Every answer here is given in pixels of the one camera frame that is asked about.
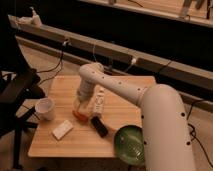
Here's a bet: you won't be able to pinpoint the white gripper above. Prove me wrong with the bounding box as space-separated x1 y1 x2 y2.
73 84 93 118

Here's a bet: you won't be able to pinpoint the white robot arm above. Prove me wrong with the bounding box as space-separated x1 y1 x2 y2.
77 63 196 171

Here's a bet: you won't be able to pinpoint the green ceramic bowl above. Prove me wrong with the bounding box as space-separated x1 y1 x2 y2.
114 125 145 166

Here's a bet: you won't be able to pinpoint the black rectangular block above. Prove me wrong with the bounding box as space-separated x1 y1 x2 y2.
91 116 108 137

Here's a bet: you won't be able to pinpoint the white rectangular sponge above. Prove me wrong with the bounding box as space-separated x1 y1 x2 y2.
52 120 74 140

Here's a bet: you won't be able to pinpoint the white cup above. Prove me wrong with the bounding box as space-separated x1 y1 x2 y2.
35 98 55 121

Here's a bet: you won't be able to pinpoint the black chair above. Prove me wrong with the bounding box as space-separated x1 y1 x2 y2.
0 16 45 170

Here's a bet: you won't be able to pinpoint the black hanging cable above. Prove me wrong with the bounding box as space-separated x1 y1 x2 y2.
35 39 72 84

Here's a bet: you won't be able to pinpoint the white object on rail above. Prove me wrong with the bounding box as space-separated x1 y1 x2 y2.
18 7 42 27

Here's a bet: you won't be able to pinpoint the black floor cables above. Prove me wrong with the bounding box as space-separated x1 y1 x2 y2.
186 99 213 168

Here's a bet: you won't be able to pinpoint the grey metal rail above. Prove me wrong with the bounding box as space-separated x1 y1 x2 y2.
8 14 213 111

